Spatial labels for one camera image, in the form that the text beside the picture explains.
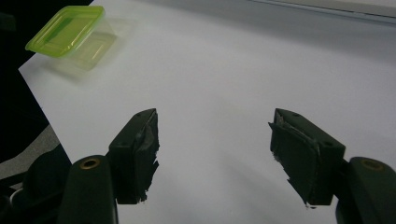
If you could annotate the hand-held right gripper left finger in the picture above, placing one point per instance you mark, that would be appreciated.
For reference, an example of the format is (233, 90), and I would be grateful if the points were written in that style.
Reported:
(134, 155)

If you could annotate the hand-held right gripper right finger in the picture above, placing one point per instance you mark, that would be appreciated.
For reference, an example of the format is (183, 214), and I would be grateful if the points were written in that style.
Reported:
(305, 155)

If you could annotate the yellow-green square plastic container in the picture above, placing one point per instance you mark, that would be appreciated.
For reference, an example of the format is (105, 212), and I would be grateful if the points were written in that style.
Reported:
(67, 31)

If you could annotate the white table cover sheet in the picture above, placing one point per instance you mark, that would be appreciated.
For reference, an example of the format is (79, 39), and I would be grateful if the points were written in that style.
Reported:
(218, 77)

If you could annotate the metal rail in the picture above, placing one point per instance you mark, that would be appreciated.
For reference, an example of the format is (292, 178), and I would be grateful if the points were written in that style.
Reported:
(342, 9)

